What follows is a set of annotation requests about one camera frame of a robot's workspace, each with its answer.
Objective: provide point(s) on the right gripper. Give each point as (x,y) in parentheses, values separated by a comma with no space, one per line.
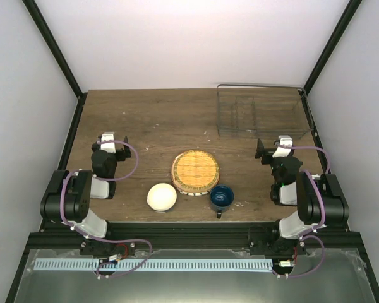
(266,153)

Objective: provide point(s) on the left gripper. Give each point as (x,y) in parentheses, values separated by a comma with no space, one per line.
(123,156)

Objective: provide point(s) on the wire dish rack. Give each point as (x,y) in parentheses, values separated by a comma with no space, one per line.
(262,111)

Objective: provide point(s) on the white bowl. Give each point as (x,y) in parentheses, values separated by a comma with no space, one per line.
(161,197)

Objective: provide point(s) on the dark blue mug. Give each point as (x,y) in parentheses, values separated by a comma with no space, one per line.
(221,198)

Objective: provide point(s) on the yellow woven bamboo plate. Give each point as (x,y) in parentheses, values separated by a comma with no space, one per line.
(195,170)

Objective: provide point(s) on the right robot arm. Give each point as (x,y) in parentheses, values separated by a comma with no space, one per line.
(319,199)

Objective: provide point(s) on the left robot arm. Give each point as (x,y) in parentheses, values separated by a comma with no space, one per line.
(68,195)

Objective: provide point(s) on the striped rim ceramic plate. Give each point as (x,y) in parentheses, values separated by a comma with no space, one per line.
(192,191)

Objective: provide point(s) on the clear acrylic sheet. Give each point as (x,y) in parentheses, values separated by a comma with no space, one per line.
(332,275)

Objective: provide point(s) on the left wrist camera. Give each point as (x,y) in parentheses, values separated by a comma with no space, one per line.
(107,144)

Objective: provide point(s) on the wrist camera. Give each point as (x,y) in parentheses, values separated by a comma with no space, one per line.
(107,144)
(283,146)

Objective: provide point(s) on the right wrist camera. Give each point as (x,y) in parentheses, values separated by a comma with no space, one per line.
(283,146)

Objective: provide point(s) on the light blue slotted cable duct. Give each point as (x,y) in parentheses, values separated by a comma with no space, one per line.
(84,264)

